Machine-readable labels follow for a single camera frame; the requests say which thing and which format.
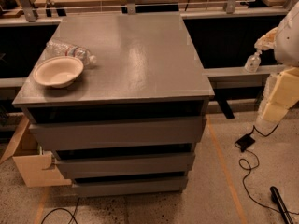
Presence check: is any black floor cable left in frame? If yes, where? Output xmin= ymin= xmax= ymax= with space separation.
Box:
xmin=40 ymin=197 xmax=81 ymax=224

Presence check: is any grey middle drawer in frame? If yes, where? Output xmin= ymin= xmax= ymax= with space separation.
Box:
xmin=56 ymin=152 xmax=195 ymax=179

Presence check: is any clear hand sanitizer bottle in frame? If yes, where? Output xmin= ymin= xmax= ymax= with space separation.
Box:
xmin=244 ymin=49 xmax=262 ymax=73

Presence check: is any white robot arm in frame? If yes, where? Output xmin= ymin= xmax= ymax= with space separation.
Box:
xmin=254 ymin=2 xmax=299 ymax=133

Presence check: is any grey drawer cabinet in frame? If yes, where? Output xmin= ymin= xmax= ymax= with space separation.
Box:
xmin=13 ymin=13 xmax=213 ymax=185

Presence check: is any white paper bowl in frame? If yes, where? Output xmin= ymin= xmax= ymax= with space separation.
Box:
xmin=33 ymin=56 xmax=84 ymax=88

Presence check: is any clear plastic water bottle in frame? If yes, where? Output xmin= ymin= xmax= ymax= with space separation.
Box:
xmin=46 ymin=39 xmax=97 ymax=65

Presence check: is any grey top drawer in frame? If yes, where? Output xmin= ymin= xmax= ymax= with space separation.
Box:
xmin=30 ymin=116 xmax=206 ymax=150

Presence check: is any grey bottom drawer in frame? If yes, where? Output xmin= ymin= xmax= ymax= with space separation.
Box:
xmin=72 ymin=176 xmax=188 ymax=197

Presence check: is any black power adapter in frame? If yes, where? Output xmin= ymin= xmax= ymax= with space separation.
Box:
xmin=236 ymin=134 xmax=255 ymax=152

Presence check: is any grey drawer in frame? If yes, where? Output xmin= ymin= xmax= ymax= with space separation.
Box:
xmin=72 ymin=176 xmax=188 ymax=197
xmin=56 ymin=152 xmax=195 ymax=179
xmin=30 ymin=116 xmax=206 ymax=150

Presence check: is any black cylindrical floor object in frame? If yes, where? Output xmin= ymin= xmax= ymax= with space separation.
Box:
xmin=270 ymin=186 xmax=293 ymax=224

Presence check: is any cardboard box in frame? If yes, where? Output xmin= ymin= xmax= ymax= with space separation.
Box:
xmin=0 ymin=116 xmax=71 ymax=188

